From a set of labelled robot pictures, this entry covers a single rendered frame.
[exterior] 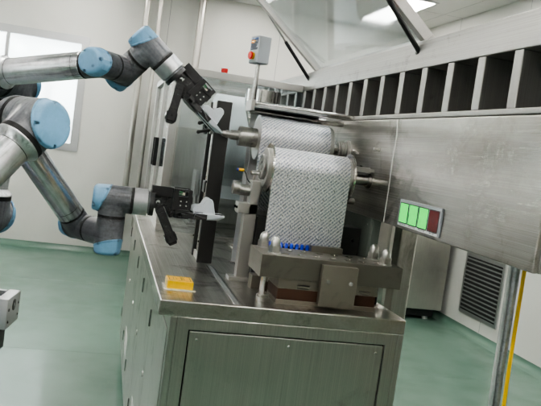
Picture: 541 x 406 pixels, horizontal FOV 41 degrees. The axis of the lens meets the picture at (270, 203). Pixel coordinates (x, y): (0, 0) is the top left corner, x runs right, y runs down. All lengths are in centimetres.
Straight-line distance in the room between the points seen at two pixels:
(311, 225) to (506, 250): 77
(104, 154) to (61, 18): 141
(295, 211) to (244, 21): 580
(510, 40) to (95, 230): 116
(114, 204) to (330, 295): 63
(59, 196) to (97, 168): 557
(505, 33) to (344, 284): 76
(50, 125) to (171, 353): 63
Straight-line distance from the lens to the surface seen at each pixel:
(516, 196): 149
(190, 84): 207
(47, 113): 176
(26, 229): 768
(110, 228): 199
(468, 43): 179
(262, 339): 187
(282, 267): 190
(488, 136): 162
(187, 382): 187
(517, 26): 162
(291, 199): 208
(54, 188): 201
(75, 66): 201
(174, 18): 768
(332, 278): 192
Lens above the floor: 130
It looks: 4 degrees down
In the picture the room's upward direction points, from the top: 8 degrees clockwise
